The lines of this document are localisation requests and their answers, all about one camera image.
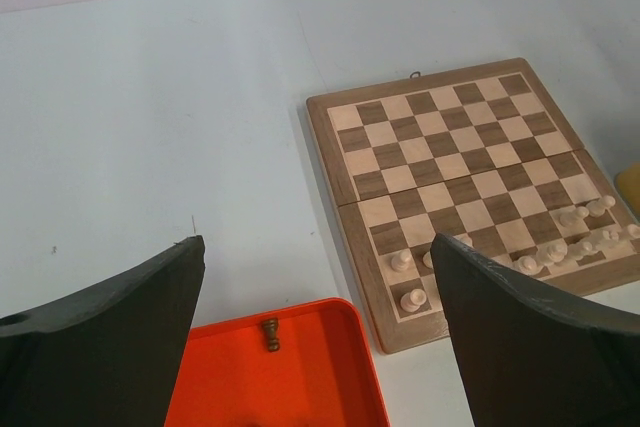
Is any orange plastic tray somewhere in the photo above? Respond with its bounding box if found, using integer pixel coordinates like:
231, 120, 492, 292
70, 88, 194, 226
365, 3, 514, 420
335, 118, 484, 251
165, 298, 389, 426

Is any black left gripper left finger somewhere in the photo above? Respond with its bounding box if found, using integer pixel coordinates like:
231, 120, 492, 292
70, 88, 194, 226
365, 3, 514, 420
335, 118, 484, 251
1, 236, 205, 426

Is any wooden chess board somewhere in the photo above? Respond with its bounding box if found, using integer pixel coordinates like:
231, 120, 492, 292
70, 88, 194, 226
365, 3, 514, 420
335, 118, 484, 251
306, 58, 639, 354

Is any light chess piece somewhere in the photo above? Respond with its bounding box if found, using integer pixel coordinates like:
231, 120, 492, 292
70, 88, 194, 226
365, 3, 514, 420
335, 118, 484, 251
620, 224, 640, 241
536, 241, 568, 266
566, 240, 596, 261
513, 256, 542, 276
400, 288, 428, 313
592, 229, 621, 251

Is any light pawn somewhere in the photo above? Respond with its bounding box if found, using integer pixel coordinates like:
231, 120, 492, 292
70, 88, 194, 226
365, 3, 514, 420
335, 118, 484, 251
586, 195, 616, 217
390, 249, 413, 272
423, 252, 433, 268
559, 206, 590, 228

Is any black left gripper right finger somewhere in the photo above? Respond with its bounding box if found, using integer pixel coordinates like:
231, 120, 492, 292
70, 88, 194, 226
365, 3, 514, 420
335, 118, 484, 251
430, 234, 639, 426

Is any gold metal tin tray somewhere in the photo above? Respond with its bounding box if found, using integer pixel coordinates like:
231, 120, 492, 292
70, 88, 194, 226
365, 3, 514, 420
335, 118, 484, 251
614, 162, 640, 218

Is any dark chess piece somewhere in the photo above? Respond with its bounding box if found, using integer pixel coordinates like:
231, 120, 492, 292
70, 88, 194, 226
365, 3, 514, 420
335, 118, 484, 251
260, 318, 280, 352

